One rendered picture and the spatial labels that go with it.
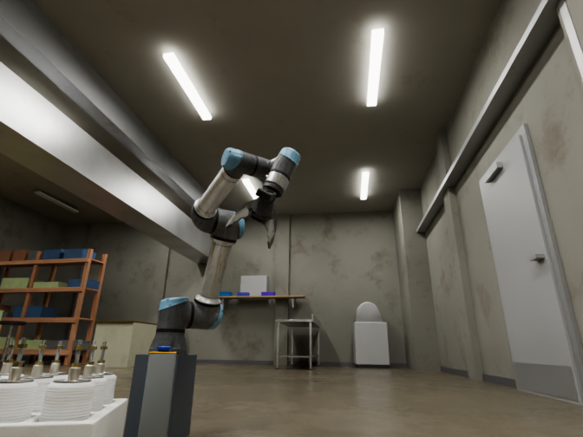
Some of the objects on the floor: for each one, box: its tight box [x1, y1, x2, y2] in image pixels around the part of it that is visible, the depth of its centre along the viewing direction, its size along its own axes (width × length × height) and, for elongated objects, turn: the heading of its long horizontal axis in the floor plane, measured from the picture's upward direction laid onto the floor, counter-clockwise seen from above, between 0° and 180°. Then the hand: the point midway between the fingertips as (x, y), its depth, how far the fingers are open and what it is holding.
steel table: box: [276, 314, 321, 370], centre depth 703 cm, size 66×175×91 cm, turn 173°
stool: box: [0, 321, 27, 367], centre depth 560 cm, size 62×65×69 cm
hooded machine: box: [352, 302, 390, 369], centre depth 743 cm, size 71×58×127 cm
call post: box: [138, 353, 176, 437], centre depth 100 cm, size 7×7×31 cm
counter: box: [92, 321, 187, 368], centre depth 724 cm, size 72×223×76 cm, turn 173°
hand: (246, 238), depth 111 cm, fingers open, 14 cm apart
